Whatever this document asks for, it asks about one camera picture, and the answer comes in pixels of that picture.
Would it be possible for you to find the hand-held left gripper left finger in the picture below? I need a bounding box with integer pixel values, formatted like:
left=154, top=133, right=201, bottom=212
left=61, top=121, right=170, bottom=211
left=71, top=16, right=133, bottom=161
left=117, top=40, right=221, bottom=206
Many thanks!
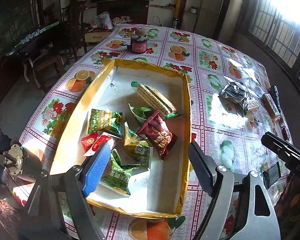
left=24, top=141, right=113, bottom=240

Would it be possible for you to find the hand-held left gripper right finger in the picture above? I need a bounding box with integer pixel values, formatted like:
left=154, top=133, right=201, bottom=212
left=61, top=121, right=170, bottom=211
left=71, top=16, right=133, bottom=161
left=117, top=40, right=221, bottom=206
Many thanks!
left=188, top=141, right=283, bottom=240

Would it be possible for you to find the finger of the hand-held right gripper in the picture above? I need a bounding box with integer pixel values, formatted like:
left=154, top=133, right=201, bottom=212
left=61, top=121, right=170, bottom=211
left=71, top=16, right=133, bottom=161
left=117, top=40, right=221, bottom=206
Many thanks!
left=261, top=131, right=300, bottom=167
left=262, top=162, right=282, bottom=190

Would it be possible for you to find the green packet with yellow label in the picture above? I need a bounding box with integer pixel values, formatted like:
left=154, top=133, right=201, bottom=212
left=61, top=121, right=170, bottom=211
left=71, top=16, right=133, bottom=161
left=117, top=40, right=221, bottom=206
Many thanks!
left=99, top=149, right=140, bottom=197

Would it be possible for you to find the small red snack packet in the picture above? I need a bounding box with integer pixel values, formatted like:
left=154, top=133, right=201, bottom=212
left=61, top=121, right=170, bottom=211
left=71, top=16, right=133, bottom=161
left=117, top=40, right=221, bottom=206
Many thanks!
left=92, top=134, right=120, bottom=153
left=80, top=132, right=100, bottom=157

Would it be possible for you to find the yellow-green snack packet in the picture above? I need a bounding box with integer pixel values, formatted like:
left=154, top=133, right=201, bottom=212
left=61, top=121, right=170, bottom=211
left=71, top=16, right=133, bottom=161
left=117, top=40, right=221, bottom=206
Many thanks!
left=124, top=122, right=153, bottom=168

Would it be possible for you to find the green pea snack packet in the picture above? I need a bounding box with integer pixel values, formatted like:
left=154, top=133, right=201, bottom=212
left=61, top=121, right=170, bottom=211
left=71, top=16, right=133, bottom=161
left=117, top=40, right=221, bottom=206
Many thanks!
left=87, top=109, right=125, bottom=137

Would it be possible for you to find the dark red snack packet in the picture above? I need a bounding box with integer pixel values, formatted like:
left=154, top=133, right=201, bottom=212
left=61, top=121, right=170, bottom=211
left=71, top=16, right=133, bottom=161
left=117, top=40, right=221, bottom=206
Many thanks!
left=136, top=109, right=178, bottom=160

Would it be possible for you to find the yellow cardboard box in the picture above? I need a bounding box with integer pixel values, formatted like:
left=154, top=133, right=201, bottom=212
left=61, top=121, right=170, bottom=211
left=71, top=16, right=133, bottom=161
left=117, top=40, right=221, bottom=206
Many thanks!
left=49, top=58, right=193, bottom=218

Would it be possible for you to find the green wafer packet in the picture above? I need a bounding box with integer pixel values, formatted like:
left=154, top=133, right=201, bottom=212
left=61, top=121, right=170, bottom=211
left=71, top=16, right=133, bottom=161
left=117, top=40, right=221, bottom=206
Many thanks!
left=129, top=103, right=155, bottom=125

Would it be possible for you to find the cracker packet with green ends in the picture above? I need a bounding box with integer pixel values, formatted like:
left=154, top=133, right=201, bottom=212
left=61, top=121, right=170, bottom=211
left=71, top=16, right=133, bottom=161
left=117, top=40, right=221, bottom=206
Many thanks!
left=131, top=81, right=184, bottom=119

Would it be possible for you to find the long red snack packet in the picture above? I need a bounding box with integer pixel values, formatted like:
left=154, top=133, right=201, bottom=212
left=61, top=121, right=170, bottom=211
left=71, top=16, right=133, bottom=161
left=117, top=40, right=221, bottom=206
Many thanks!
left=280, top=125, right=290, bottom=142

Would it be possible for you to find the dark floral cloth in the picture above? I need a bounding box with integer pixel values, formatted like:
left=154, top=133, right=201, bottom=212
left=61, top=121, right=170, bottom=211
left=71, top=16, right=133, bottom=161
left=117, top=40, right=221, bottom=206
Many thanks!
left=275, top=177, right=300, bottom=240

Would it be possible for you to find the black flashlight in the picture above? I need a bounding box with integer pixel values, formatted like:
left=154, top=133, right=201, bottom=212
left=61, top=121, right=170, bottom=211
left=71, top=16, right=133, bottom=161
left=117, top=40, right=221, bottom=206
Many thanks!
left=270, top=85, right=283, bottom=115

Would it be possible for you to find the metal electric motor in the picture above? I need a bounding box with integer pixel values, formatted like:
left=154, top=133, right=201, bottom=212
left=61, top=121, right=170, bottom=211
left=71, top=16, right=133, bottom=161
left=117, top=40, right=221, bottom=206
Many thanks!
left=2, top=137, right=44, bottom=182

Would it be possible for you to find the dark silver foil packet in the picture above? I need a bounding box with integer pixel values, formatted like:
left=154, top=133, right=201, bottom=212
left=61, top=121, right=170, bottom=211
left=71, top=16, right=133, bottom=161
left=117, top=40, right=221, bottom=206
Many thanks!
left=219, top=81, right=249, bottom=104

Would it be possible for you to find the barred window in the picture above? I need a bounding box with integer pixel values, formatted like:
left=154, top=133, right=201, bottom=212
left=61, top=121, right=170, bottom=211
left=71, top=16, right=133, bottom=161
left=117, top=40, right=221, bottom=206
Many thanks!
left=247, top=0, right=300, bottom=68

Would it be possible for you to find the dark jar with pink label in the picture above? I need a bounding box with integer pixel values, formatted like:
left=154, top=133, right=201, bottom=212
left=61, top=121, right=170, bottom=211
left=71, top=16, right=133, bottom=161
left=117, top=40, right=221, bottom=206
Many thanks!
left=129, top=29, right=148, bottom=54

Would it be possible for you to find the dark wooden chair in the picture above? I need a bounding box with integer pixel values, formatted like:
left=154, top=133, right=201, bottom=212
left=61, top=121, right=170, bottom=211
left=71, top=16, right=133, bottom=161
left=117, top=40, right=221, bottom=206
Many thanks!
left=62, top=1, right=88, bottom=55

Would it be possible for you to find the clear plastic bag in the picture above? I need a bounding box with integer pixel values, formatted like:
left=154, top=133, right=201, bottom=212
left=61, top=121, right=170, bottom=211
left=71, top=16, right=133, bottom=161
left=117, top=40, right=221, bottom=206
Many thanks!
left=91, top=12, right=113, bottom=30

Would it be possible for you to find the dark television cabinet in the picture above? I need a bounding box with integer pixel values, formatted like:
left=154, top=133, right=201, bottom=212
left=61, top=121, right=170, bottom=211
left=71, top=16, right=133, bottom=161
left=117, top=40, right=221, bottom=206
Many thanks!
left=97, top=1, right=149, bottom=25

